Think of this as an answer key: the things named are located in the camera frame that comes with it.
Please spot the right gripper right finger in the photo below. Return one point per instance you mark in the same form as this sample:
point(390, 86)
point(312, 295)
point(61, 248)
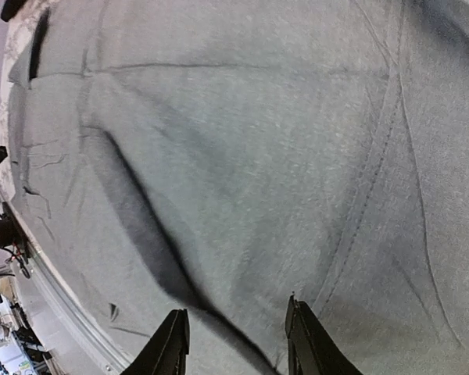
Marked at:
point(311, 350)

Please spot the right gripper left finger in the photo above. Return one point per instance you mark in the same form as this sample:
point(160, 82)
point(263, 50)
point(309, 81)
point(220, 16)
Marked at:
point(167, 349)

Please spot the black t-shirt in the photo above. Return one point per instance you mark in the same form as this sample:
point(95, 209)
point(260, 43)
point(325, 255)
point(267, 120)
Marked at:
point(14, 10)

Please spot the grey garment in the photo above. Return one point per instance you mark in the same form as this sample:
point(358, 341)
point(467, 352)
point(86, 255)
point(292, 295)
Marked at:
point(223, 156)

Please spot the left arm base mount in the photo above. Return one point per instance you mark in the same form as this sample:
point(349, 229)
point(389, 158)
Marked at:
point(13, 239)

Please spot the aluminium front rail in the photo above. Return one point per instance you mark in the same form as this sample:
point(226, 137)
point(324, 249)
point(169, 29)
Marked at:
point(64, 327)

